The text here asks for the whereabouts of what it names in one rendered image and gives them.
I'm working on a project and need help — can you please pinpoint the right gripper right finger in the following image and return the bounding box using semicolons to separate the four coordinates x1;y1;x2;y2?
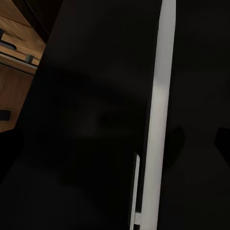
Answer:
215;127;230;166

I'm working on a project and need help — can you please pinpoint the pen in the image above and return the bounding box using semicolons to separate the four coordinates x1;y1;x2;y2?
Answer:
130;0;176;230

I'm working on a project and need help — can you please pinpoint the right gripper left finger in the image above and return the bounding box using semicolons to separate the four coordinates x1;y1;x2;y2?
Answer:
0;127;25;185

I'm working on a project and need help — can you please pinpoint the swivel chair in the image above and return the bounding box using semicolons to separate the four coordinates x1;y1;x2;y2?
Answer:
0;110;10;121

